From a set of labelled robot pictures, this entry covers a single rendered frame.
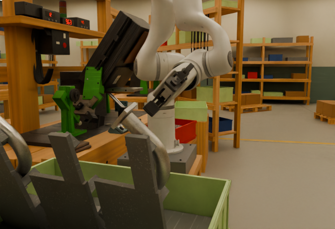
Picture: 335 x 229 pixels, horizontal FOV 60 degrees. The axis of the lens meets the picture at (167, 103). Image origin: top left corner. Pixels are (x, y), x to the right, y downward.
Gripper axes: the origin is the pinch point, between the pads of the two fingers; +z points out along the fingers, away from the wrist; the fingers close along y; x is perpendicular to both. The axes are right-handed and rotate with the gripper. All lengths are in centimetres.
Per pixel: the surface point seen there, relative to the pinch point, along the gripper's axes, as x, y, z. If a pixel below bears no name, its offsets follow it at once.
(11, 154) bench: -35, -90, -17
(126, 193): 8.7, -10.2, 17.4
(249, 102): 152, -302, -742
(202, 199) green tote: 28.1, -21.1, -8.0
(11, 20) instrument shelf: -89, -67, -55
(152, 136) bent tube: 4.6, 1.4, 13.1
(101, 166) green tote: -0.2, -39.8, -6.8
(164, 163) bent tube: 9.9, -0.8, 13.7
